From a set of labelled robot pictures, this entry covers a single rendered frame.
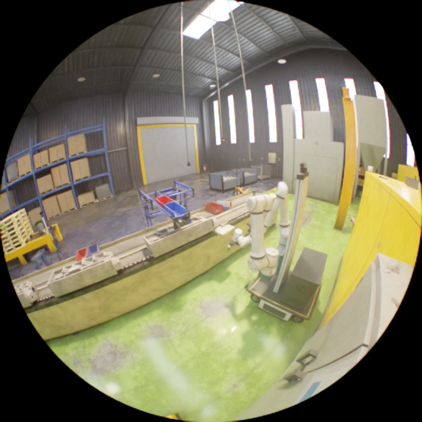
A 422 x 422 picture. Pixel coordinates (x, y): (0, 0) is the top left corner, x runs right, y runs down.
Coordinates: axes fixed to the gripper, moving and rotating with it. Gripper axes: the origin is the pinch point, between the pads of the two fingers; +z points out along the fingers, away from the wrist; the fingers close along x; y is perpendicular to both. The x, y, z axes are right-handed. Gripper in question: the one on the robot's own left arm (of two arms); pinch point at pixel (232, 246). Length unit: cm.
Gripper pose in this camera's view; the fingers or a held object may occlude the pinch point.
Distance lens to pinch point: 198.0
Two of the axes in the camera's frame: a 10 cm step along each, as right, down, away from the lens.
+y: -6.0, -6.1, 5.2
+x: -7.9, 3.8, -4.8
